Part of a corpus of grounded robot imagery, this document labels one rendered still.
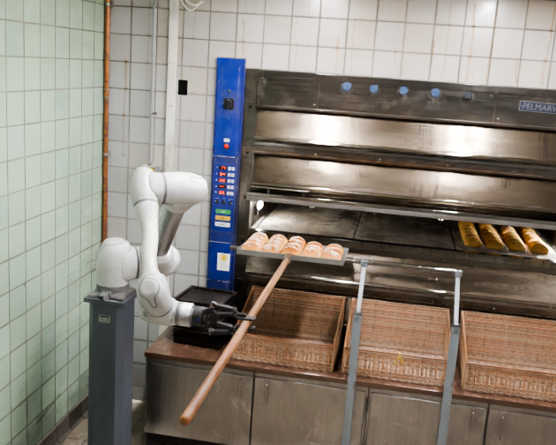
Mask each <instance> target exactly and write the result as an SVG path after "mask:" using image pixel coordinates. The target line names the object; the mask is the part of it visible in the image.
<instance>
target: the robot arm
mask: <svg viewBox="0 0 556 445"><path fill-rule="evenodd" d="M130 191H131V202H132V205H133V207H134V211H135V213H136V216H137V217H138V220H139V225H140V228H141V230H142V236H143V244H142V245H141V246H137V247H133V246H130V243H129V242H128V241H126V240H125V239H123V238H107V239H105V240H104V241H103V242H102V243H101V246H100V248H99V251H98V253H97V258H96V289H95V290H94V291H93V292H91V293H88V295H87V296H88V297H89V298H98V299H99V300H106V299H108V300H115V301H118V302H124V300H125V299H126V298H128V297H129V296H130V295H131V294H132V293H134V292H136V291H137V297H138V300H139V305H138V316H139V317H140V319H142V320H143V321H146V322H149V323H152V324H156V325H163V326H172V325H178V326H184V327H191V326H198V327H204V328H207V329H208V331H209V333H208V334H209V335H210V336H211V335H234V334H235V332H236V331H237V330H238V329H239V327H240V326H241V324H237V325H236V326H235V325H232V324H228V323H226V322H222V321H218V318H219V317H235V318H236V317H237V320H244V321H255V320H256V317H252V316H246V313H239V312H238V311H237V308H236V307H234V306H230V305H223V304H219V303H217V302H215V301H214V300H213V301H212V302H211V304H210V306H208V307H204V306H197V305H194V304H192V303H185V302H179V301H176V300H175V299H174V298H172V297H171V296H170V290H169V286H168V283H167V280H166V277H165V276H169V275H172V274H174V273H175V272H176V271H177V270H178V269H179V267H180V254H179V252H178V250H177V249H176V248H175V247H173V246H172V242H173V239H174V237H175V235H176V233H177V229H178V226H179V224H180V222H181V220H182V218H183V215H184V212H186V211H187V210H189V209H190V208H191V207H193V206H194V205H195V204H199V203H200V202H202V201H203V200H204V199H205V198H206V197H207V182H206V180H205V179H204V178H203V177H201V176H199V175H197V174H193V173H190V172H166V173H158V172H153V170H151V169H149V168H148V167H138V168H137V169H135V170H134V171H133V174H132V177H131V185H130ZM160 204H162V209H161V212H160V214H159V217H158V205H160ZM135 278H139V280H138V286H137V289H136V288H131V287H129V281H130V280H132V279H135ZM213 308H218V309H222V310H226V311H230V312H216V311H215V310H214V309H213ZM213 326H216V327H222V328H227V329H213V328H211V327H213Z"/></svg>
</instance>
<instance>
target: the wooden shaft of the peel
mask: <svg viewBox="0 0 556 445"><path fill-rule="evenodd" d="M288 264H289V259H288V258H285V259H284V260H283V261H282V264H281V265H280V266H279V267H278V269H277V270H276V272H275V273H274V275H273V277H272V278H271V280H270V281H269V283H268V284H267V286H266V288H265V289H264V290H263V292H262V293H261V295H260V296H259V298H258V300H257V301H256V303H255V304H254V306H253V307H252V309H251V311H250V312H249V313H248V314H247V316H252V317H256V315H257V314H258V312H259V310H260V308H261V307H262V306H263V304H264V303H265V301H266V299H267V297H268V296H269V294H270V292H271V291H272V289H273V287H274V286H275V285H276V283H277V281H278V280H279V278H280V277H281V275H282V273H283V271H284V269H285V268H286V267H287V266H288ZM251 324H252V321H243V323H242V324H241V326H240V327H239V329H238V330H237V332H236V333H235V334H234V336H233V337H232V339H231V340H230V342H229V344H228V346H227V347H226V349H225V350H224V352H223V353H222V355H221V356H220V357H219V359H218V360H217V362H216V363H215V365H214V367H213V368H212V370H211V371H210V373H209V375H208V376H207V377H206V379H205V380H204V382H203V383H202V385H201V386H200V388H199V390H198V391H197V393H196V394H195V396H194V397H193V399H192V400H191V402H190V403H189V405H188V406H187V408H186V409H185V411H184V413H183V414H182V416H181V417H180V423H181V425H183V426H187V425H189V424H190V423H191V421H192V419H193V417H194V415H195V414H196V412H197V411H198V409H199V407H200V406H201V405H202V403H203V401H204V400H205V398H206V396H207V394H208V393H209V391H210V389H211V388H212V387H213V385H214V383H215V382H216V380H217V378H218V377H219V375H220V374H221V372H222V370H223V368H224V367H225V366H226V364H227V363H228V361H229V359H230V357H231V356H232V354H233V352H234V351H235V349H236V347H237V346H238V345H239V343H240V341H241V340H242V338H243V336H244V334H245V333H246V331H247V329H248V328H249V327H250V326H251Z"/></svg>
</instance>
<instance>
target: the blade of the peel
mask: <svg viewBox="0 0 556 445"><path fill-rule="evenodd" d="M244 244H245V243H243V244H242V245H240V246H239V247H238V248H237V254H243V255H251V256H259V257H268V258H276V259H283V257H284V256H285V253H281V252H280V253H270V252H262V251H261V250H260V251H253V250H245V249H242V246H243V245H244ZM348 250H349V248H343V251H344V253H343V255H342V259H341V260H334V259H326V258H321V257H322V256H320V258H318V257H309V256H301V254H300V255H293V256H292V260H299V261H307V262H315V263H323V264H331V265H340V266H343V264H344V261H345V259H346V256H347V253H348Z"/></svg>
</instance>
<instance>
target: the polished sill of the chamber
mask: <svg viewBox="0 0 556 445"><path fill-rule="evenodd" d="M257 232H262V233H264V234H266V235H267V237H268V238H271V237H272V236H274V235H283V236H284V237H285V238H287V240H288V241H289V240H290V239H291V238H293V237H301V238H303V239H304V240H305V243H310V242H313V241H314V242H318V243H320V244H322V245H331V244H338V245H340V246H346V247H354V248H363V249H371V250H380V251H388V252H396V253H412V254H420V255H429V256H437V257H446V258H454V259H462V260H478V261H486V262H495V263H503V264H512V265H520V266H528V267H537V268H552V269H556V260H550V259H541V258H533V257H524V256H516V255H507V254H499V253H483V252H474V251H465V250H457V249H448V248H440V247H431V246H423V245H407V244H398V243H390V242H381V241H372V240H364V239H355V238H339V237H331V236H322V235H314V234H305V233H297V232H288V231H279V230H263V229H255V228H250V229H249V232H248V237H251V236H252V234H254V233H257Z"/></svg>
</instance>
